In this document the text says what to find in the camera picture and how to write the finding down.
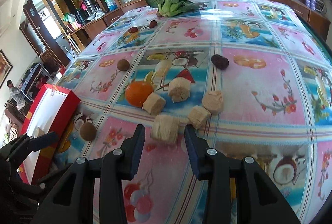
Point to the framed wall painting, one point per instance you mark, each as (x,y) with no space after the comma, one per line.
(5,67)

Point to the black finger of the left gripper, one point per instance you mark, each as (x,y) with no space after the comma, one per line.
(18,149)

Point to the green bok choy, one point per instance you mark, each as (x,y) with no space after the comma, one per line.
(171,8)

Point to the orange tangerine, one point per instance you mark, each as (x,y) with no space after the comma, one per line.
(137,92)

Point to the fruit pattern tablecloth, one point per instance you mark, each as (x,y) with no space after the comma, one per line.
(248,74)

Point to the brown longan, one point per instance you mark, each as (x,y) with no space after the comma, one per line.
(88,131)
(123,65)

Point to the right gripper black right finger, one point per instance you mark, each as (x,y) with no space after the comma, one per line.
(234,185)

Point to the wooden low cabinet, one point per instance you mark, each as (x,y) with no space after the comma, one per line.
(164,22)

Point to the black thermos jug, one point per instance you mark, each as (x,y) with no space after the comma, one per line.
(92,6)

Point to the red jujube near cabbage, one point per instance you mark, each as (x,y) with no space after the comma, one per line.
(153,24)

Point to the red white shallow box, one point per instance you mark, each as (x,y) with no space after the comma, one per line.
(51,110)

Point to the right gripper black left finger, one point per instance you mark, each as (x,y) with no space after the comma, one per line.
(115,167)

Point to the dark side table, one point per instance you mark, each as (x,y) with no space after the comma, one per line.
(33,79)

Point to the seated person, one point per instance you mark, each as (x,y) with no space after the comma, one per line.
(16,95)

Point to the dark red jujube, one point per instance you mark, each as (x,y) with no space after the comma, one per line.
(219,61)

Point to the red jujube far left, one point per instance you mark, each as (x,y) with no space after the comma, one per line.
(133,30)

